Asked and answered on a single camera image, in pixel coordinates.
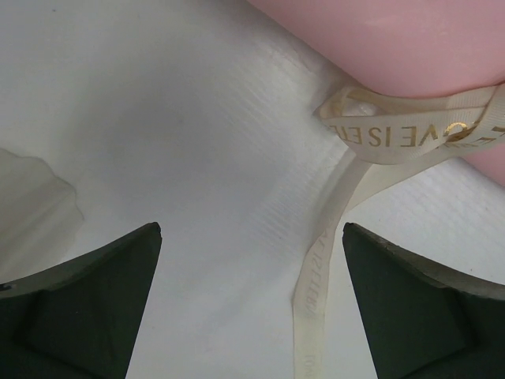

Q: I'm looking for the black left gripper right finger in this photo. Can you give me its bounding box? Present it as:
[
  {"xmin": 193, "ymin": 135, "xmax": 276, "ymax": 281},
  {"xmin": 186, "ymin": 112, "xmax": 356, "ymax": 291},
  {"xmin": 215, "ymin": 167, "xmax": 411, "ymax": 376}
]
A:
[{"xmin": 342, "ymin": 223, "xmax": 504, "ymax": 378}]

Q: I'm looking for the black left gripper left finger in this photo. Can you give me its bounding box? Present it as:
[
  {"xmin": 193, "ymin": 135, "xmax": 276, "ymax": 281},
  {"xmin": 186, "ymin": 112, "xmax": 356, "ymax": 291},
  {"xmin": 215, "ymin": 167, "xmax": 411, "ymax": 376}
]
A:
[{"xmin": 1, "ymin": 223, "xmax": 162, "ymax": 378}]

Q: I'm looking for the cream printed ribbon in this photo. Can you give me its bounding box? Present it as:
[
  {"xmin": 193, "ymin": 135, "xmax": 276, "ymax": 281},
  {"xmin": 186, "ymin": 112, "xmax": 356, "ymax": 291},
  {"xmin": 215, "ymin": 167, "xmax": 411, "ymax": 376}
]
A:
[{"xmin": 292, "ymin": 85, "xmax": 504, "ymax": 378}]

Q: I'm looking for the pink wrapping paper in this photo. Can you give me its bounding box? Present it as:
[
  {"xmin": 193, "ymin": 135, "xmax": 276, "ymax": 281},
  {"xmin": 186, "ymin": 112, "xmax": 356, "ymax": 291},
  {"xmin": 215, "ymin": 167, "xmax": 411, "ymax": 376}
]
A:
[{"xmin": 244, "ymin": 0, "xmax": 505, "ymax": 182}]

